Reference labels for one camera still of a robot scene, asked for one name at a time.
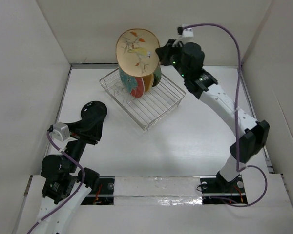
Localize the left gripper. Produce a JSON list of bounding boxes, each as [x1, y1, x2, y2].
[[64, 112, 104, 171]]

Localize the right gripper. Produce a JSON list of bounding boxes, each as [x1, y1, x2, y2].
[[158, 39, 190, 79]]

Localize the light blue flower plate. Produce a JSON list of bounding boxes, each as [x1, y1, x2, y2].
[[153, 65, 162, 87]]

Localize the beige floral plate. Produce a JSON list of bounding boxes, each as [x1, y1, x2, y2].
[[116, 28, 160, 77]]

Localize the orange woven oval plate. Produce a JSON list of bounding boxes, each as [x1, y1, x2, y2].
[[142, 74, 154, 92]]

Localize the red and teal plate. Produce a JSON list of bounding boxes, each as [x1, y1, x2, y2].
[[119, 68, 145, 98]]

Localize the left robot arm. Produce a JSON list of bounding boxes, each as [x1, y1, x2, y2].
[[28, 114, 106, 234]]

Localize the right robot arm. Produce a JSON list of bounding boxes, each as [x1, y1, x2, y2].
[[155, 39, 270, 192]]

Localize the black round plate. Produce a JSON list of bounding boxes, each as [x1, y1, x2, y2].
[[81, 101, 107, 122]]

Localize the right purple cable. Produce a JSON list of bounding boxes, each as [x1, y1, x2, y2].
[[185, 23, 268, 207]]

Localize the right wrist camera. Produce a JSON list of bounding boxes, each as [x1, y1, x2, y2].
[[176, 24, 194, 44]]

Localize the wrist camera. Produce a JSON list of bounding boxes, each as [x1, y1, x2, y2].
[[176, 24, 194, 44], [49, 122, 70, 142]]

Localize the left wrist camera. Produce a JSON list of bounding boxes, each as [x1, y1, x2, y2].
[[49, 122, 70, 142]]

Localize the wire dish rack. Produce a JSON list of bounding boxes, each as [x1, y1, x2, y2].
[[100, 68, 186, 131]]

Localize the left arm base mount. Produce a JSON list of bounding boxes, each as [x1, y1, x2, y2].
[[81, 177, 115, 205]]

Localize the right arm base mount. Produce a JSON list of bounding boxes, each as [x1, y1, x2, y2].
[[196, 176, 248, 205]]

